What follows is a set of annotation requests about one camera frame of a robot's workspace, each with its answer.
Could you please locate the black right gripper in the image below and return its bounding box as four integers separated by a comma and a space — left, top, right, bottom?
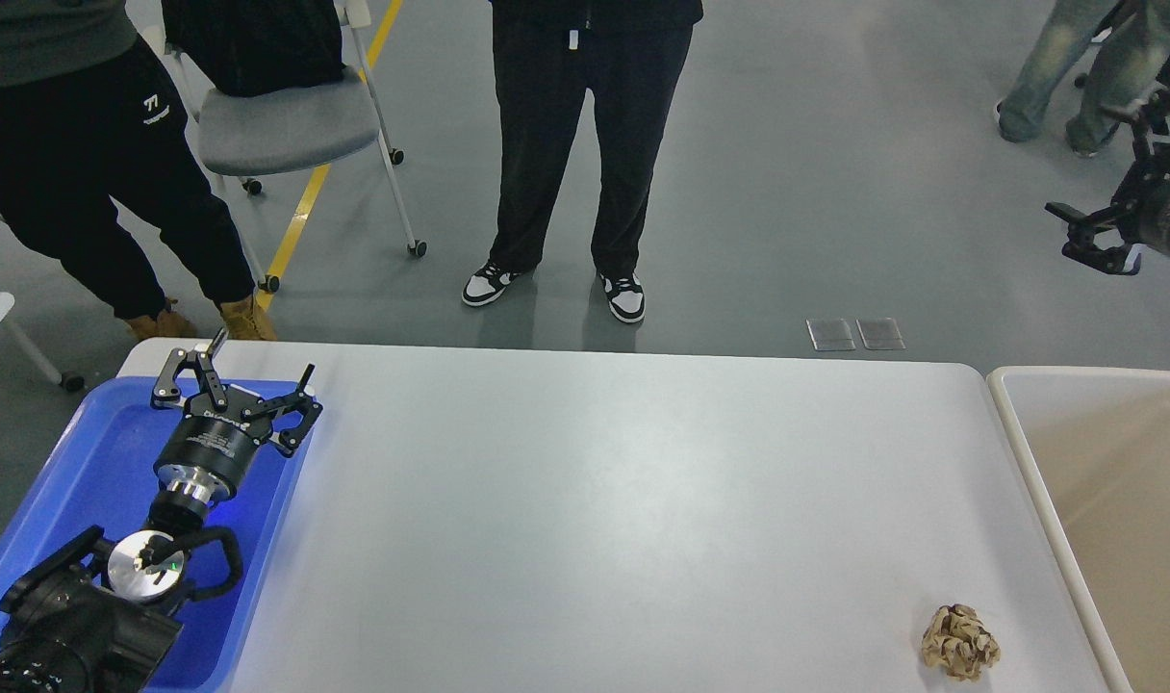
1044, 88, 1170, 276

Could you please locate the floor plate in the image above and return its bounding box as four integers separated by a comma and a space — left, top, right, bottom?
856, 320, 906, 350
805, 320, 856, 352

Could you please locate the right floor plate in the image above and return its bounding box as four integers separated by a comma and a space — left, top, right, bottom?
856, 320, 906, 350

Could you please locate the blue plastic tray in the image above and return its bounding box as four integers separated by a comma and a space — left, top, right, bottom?
0, 376, 305, 692

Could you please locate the black jacket on chair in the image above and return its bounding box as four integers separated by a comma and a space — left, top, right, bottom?
160, 1, 344, 97

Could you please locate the person in jeans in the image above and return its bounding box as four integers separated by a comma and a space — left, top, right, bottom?
995, 1, 1170, 158

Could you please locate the person in black trousers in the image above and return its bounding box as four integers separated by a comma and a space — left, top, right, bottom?
462, 0, 704, 324

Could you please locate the person with tan boots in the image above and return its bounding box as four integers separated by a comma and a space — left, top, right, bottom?
0, 1, 276, 341

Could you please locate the beige plastic bin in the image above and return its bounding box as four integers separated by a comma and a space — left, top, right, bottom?
987, 368, 1170, 692

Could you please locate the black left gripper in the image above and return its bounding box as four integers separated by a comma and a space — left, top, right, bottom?
151, 330, 323, 506

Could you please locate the left floor plate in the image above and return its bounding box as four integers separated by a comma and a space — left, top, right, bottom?
805, 320, 856, 352

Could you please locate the crumpled brown paper ball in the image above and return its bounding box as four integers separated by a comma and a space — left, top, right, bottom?
920, 603, 1002, 681

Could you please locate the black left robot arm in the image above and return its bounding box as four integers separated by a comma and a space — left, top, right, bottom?
0, 335, 322, 692

